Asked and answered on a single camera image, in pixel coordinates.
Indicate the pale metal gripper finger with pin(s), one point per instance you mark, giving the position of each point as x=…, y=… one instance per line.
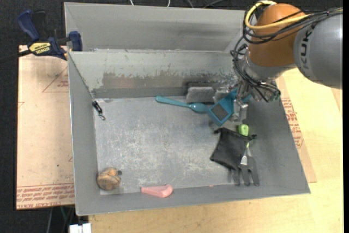
x=234, y=116
x=242, y=114

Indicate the black cloth pouch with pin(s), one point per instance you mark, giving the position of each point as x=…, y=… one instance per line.
x=229, y=148

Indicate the grey scrub sponge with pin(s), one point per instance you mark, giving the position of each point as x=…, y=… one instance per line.
x=199, y=94

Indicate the teal plastic spoon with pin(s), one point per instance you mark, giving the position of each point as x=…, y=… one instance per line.
x=174, y=102

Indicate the grey metal bin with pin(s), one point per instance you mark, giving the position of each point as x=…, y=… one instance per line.
x=163, y=144

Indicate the pink flat toy piece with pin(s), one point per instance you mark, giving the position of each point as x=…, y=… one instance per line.
x=159, y=190

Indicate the small black clip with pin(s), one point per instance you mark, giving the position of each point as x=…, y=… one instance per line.
x=98, y=109

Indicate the brown cardboard board red print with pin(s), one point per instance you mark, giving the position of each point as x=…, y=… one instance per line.
x=43, y=131

